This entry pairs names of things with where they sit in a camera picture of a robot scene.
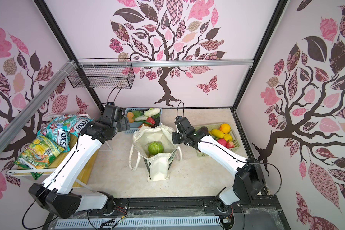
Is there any orange-brown wrinkled potato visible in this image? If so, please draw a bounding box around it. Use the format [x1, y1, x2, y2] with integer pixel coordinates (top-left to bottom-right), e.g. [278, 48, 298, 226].
[126, 112, 134, 124]

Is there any green cabbage head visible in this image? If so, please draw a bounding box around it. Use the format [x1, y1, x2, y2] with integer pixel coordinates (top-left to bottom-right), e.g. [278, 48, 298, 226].
[148, 141, 164, 155]

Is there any cream canvas grocery bag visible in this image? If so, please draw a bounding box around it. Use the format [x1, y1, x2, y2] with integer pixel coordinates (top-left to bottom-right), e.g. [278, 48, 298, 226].
[128, 124, 183, 182]

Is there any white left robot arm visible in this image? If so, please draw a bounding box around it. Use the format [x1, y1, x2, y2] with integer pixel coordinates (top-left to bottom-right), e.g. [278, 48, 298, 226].
[29, 102, 129, 219]

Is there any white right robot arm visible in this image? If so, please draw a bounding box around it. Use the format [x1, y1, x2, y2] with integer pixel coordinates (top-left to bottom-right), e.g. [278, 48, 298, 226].
[172, 116, 265, 206]

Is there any Fox's candy bag upper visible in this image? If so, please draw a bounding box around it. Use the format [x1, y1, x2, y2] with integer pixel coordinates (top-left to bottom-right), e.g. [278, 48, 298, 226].
[47, 114, 91, 137]

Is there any fox's candy bag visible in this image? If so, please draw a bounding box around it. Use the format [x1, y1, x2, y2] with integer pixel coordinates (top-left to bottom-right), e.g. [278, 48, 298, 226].
[47, 114, 91, 137]
[37, 128, 71, 152]

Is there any Fox's candy bag lower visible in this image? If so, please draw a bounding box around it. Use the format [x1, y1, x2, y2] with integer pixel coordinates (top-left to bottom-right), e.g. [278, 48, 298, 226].
[37, 128, 71, 152]

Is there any green yellow snack bag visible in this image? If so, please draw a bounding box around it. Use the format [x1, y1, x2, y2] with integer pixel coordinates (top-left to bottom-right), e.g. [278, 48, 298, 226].
[14, 135, 65, 170]

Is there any light green perforated basket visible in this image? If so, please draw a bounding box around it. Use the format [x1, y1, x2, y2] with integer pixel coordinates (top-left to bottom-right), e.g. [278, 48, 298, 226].
[195, 123, 240, 152]

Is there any red bell pepper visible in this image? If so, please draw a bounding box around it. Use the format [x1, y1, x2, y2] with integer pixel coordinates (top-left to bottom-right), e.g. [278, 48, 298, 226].
[146, 117, 156, 125]

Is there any pink dragon fruit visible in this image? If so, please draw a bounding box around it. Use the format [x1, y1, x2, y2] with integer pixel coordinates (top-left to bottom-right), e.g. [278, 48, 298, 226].
[217, 139, 227, 147]

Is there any pale green napa cabbage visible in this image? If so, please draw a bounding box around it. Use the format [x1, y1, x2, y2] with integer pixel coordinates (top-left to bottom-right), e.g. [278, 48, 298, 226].
[144, 108, 161, 117]

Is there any orange fruit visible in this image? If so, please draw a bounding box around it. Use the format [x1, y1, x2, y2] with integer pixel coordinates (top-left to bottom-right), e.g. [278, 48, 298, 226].
[219, 124, 231, 134]

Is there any yellow lemon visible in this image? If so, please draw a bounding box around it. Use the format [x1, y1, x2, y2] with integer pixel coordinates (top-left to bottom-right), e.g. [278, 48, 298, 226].
[223, 133, 233, 142]

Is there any red apple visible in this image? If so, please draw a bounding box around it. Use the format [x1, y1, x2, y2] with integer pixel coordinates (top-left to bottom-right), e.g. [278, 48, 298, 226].
[226, 141, 236, 149]

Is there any wooden side shelf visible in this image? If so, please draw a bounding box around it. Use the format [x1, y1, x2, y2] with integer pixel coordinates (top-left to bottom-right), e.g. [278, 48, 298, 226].
[14, 114, 124, 194]

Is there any black wire wall basket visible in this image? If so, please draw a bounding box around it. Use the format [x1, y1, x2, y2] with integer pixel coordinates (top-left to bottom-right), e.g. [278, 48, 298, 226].
[68, 57, 135, 89]

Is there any white slotted cable duct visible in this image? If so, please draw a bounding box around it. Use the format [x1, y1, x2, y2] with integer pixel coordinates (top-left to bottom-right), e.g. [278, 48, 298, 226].
[52, 216, 221, 230]

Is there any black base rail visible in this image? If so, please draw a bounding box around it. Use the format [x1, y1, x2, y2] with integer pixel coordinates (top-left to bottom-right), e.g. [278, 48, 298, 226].
[89, 195, 284, 218]

